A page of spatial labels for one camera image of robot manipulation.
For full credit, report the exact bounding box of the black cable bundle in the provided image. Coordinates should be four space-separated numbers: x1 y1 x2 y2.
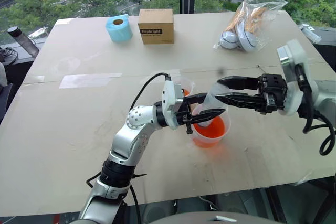
0 46 19 65

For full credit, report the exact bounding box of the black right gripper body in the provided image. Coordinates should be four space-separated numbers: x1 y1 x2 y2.
255 73 287 115

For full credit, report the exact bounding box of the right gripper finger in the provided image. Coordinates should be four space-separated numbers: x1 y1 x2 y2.
217 76 261 91
215 91 265 111

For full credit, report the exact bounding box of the clear cup with red liquid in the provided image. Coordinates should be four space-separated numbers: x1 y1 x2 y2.
191 103 232 149

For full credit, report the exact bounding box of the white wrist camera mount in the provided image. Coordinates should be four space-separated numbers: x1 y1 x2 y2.
277 39 319 116
161 79 185 130

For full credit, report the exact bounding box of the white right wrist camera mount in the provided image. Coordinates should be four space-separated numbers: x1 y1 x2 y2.
277 39 319 116

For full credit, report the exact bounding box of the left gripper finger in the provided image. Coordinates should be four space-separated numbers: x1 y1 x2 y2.
184 92 210 105
191 108 227 124

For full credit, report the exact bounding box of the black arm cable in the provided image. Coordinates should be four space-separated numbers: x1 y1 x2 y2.
293 65 336 156
129 72 172 112

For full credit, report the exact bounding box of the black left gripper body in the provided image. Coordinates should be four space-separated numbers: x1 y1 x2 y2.
174 97 194 134

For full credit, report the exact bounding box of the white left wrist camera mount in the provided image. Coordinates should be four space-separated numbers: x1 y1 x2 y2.
161 79 185 130

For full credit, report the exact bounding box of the brown cardboard box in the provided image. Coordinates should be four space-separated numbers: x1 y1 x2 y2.
138 8 175 45

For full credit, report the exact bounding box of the blue toilet paper roll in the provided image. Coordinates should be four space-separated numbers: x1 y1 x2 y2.
105 14 134 43

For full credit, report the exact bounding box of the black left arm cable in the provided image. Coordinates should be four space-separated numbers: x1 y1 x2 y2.
129 72 172 112

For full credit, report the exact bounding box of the clear plastic bag with items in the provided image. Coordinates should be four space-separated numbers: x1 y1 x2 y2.
212 0 289 53

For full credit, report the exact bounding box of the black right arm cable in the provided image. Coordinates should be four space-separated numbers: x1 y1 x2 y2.
293 65 336 156

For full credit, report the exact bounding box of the black water bottle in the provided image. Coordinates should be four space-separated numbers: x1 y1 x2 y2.
7 25 40 57

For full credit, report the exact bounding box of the clear plastic cup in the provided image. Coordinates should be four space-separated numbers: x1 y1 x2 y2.
170 75 196 98

